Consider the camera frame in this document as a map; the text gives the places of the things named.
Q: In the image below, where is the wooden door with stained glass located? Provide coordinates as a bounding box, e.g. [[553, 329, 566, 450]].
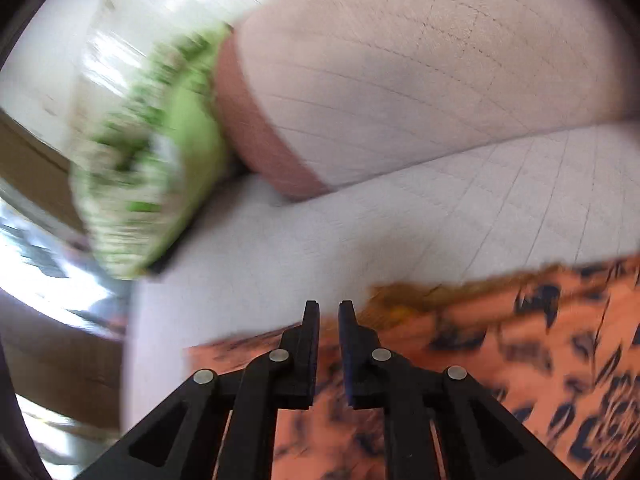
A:
[[0, 110, 131, 431]]

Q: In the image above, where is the orange floral blouse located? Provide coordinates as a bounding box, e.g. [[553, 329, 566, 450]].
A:
[[185, 255, 640, 480]]

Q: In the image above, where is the green patterned pillow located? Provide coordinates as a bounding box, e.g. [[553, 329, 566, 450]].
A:
[[70, 22, 251, 278]]

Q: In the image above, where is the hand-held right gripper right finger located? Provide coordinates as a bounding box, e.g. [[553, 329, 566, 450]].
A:
[[338, 300, 581, 480]]

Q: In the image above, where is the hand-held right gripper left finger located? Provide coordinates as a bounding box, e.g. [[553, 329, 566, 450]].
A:
[[75, 300, 321, 480]]

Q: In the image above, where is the beige quilted bolster pillow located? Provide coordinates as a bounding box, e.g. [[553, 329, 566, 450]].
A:
[[215, 0, 640, 203]]

